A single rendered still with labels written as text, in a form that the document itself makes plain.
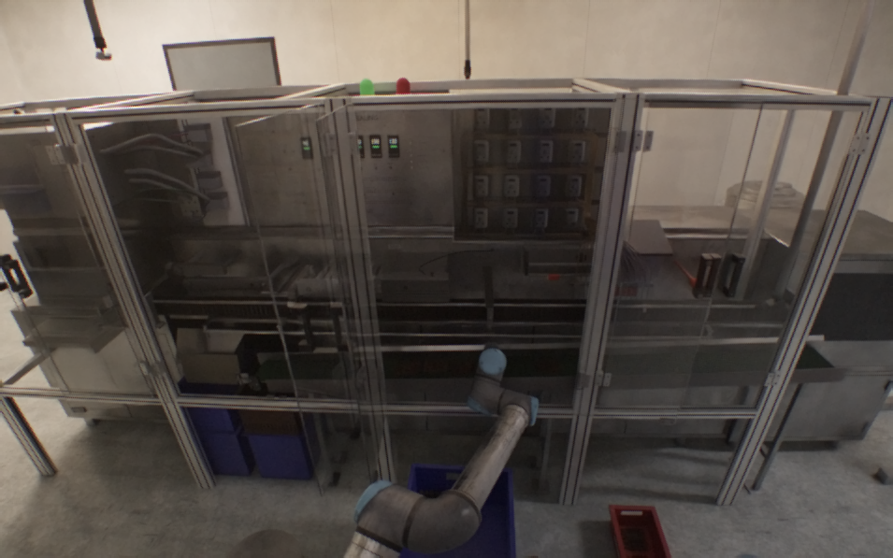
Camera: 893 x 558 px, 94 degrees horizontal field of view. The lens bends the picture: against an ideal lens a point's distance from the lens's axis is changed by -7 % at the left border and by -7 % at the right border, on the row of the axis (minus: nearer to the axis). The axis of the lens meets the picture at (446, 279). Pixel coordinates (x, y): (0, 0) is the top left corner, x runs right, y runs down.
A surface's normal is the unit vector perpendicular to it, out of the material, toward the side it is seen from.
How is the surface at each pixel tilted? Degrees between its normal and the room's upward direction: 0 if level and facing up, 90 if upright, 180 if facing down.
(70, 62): 90
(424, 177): 90
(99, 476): 0
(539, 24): 90
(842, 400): 90
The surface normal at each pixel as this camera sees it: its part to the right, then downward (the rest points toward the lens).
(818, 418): -0.06, 0.46
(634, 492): -0.03, -0.89
